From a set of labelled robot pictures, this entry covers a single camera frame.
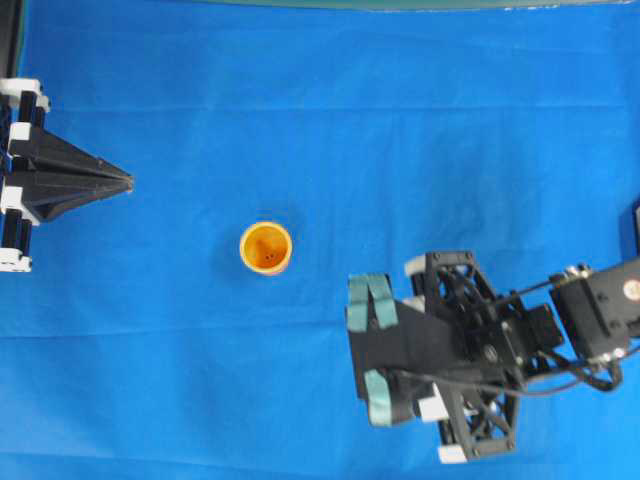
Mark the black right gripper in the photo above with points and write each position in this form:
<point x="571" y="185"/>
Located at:
<point x="480" y="351"/>

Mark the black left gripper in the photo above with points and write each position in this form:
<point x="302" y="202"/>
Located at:
<point x="40" y="197"/>

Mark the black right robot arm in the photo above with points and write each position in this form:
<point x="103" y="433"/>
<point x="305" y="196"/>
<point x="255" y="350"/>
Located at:
<point x="598" y="315"/>

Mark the yellow plastic cup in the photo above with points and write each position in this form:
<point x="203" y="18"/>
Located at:
<point x="266" y="248"/>

